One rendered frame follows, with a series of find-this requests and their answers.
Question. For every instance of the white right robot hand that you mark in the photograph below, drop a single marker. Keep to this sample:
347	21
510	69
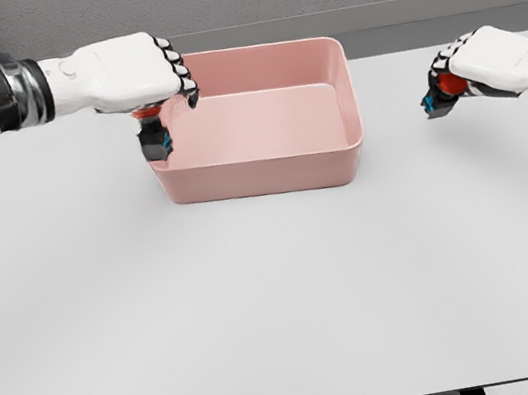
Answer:
499	59

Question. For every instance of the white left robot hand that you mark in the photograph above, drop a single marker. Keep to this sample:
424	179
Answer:
136	72

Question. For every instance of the pink plastic basket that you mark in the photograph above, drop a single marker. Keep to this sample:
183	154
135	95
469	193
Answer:
262	127

